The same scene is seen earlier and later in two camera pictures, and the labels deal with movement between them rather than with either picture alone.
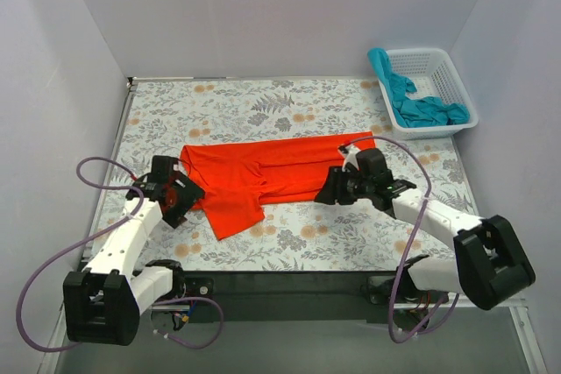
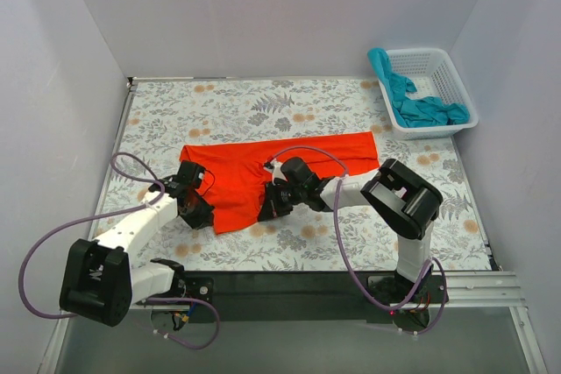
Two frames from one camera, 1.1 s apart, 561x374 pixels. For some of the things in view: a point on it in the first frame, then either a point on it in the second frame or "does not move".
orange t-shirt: [239, 176] does not move
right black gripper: [335, 186] -> [270, 203]
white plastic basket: [434, 74] does not move
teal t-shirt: [419, 111] does not move
